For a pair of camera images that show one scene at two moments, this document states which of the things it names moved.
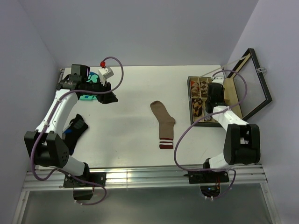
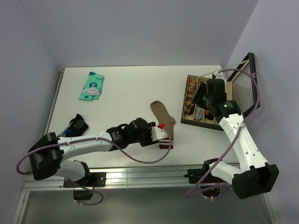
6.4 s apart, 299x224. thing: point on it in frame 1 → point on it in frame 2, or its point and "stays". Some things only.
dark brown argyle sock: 197,106 → 189,107
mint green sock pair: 94,78 stays
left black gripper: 107,98 → 149,141
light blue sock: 208,118 → 198,114
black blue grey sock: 75,127 stays
